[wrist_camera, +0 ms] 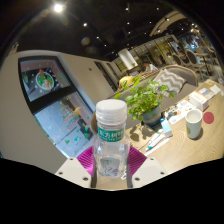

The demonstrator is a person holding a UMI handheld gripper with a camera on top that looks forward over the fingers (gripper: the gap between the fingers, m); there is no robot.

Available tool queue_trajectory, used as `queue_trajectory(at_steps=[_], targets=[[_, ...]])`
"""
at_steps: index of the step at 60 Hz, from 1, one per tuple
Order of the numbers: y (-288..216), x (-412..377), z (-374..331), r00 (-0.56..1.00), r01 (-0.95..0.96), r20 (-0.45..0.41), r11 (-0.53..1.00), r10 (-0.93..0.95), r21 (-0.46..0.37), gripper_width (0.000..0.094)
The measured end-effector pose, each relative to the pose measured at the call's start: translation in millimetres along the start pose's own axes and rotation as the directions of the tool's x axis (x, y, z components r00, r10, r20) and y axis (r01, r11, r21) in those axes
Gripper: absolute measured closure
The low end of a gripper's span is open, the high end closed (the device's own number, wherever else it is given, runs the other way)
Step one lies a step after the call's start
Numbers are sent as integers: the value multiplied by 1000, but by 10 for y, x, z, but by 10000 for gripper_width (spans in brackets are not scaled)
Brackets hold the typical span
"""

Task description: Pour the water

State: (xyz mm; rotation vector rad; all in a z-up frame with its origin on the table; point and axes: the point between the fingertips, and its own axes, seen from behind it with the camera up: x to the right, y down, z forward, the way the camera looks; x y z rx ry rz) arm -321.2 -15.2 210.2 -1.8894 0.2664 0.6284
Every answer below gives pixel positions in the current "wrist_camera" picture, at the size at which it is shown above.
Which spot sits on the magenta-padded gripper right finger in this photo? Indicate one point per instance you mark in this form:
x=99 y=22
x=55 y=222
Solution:
x=150 y=170

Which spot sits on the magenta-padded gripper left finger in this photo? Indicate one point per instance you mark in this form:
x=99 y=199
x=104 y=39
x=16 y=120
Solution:
x=73 y=171

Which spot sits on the clear plastic water bottle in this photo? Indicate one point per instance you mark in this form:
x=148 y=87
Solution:
x=111 y=115

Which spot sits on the white teal tube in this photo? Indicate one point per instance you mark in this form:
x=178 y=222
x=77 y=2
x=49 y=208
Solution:
x=155 y=140

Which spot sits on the small blue white carton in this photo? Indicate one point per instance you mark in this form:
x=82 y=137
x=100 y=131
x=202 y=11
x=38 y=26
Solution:
x=166 y=127

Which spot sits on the window with festive stickers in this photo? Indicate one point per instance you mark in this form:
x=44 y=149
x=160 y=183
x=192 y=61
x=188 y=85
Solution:
x=63 y=123

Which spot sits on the white cup with green print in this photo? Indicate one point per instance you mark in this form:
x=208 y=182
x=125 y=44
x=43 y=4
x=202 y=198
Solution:
x=193 y=125

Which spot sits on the green potted plant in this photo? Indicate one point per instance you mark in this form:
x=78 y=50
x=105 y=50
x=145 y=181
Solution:
x=143 y=98

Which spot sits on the flat round red coaster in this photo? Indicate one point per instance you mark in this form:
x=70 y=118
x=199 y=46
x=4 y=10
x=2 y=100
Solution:
x=208 y=118

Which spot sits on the white blue tissue pack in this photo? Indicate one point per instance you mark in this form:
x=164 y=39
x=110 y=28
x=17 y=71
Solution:
x=198 y=100

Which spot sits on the grey white chevron cushion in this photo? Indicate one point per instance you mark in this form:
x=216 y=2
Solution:
x=170 y=81

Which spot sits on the person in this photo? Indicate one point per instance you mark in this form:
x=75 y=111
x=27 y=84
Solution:
x=150 y=66
x=126 y=81

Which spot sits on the group of dining chairs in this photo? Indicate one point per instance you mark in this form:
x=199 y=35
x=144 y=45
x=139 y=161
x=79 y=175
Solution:
x=193 y=61

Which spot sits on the group of ceiling lights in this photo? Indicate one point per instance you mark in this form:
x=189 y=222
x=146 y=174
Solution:
x=58 y=8

